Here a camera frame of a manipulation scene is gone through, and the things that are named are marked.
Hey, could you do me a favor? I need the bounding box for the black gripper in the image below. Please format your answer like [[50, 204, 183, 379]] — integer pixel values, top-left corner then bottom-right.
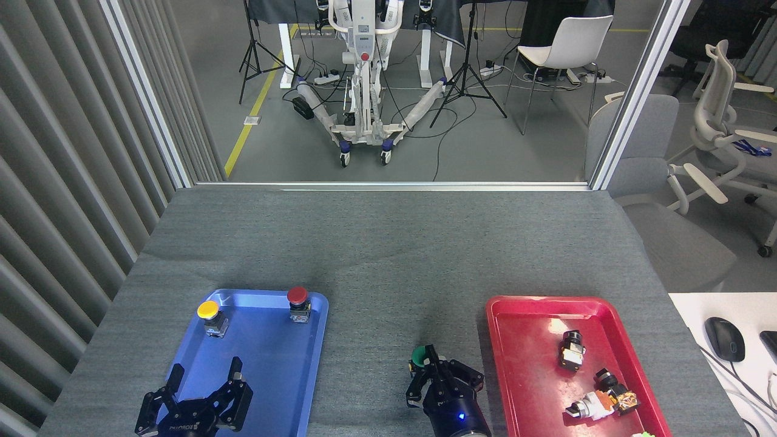
[[405, 345, 494, 437], [134, 356, 254, 437]]

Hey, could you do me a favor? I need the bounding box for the yellow push button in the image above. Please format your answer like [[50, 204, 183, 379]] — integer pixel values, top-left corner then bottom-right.
[[197, 300, 229, 338]]

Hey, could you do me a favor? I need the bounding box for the red push button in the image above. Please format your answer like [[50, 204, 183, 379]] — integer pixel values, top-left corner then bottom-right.
[[287, 286, 312, 324]]

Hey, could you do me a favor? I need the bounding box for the blue plastic tray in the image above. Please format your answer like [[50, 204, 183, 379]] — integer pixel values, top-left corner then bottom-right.
[[141, 288, 330, 437]]

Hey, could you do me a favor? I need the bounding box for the red plastic tray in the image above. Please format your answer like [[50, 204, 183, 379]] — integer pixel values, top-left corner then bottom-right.
[[486, 296, 673, 437]]

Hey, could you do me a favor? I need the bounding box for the black computer mouse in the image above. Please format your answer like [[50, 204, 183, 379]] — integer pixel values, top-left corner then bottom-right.
[[704, 316, 747, 364]]

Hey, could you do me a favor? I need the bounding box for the white side table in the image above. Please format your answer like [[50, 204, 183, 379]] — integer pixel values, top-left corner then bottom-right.
[[668, 293, 777, 437]]

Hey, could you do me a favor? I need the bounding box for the grey upholstered office chair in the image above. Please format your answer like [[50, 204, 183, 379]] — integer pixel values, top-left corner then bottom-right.
[[584, 93, 739, 293]]

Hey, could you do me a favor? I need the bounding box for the black tripod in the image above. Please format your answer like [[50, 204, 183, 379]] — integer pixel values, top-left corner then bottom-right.
[[429, 0, 509, 129], [238, 0, 299, 104]]

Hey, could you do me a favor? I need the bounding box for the white stand on wheels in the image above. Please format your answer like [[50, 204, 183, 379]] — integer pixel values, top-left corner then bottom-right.
[[296, 0, 451, 168]]

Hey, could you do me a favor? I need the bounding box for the white desk with black cloth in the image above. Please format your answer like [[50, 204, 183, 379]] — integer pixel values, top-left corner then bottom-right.
[[246, 0, 469, 89]]

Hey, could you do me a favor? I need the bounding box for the white plastic chair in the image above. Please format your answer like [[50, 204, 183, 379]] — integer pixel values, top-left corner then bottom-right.
[[504, 15, 615, 135]]

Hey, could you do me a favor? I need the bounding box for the black office chair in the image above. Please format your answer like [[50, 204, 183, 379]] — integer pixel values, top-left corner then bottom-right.
[[659, 0, 777, 98]]

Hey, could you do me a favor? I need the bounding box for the black and silver selector switch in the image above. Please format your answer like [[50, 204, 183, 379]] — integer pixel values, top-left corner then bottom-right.
[[558, 330, 587, 372]]

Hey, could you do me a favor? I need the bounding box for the white and orange switch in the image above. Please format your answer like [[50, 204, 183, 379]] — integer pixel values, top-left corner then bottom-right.
[[565, 390, 640, 421]]

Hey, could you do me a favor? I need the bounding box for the silver frame crossbar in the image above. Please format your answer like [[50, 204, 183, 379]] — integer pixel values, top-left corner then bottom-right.
[[193, 180, 593, 192]]

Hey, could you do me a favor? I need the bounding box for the silver frame post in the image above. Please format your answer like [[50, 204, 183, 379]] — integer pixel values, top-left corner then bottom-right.
[[99, 0, 196, 190], [588, 0, 693, 191]]

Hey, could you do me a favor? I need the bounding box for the white frame office chair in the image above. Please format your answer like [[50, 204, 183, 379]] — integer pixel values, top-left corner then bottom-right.
[[666, 39, 777, 258]]

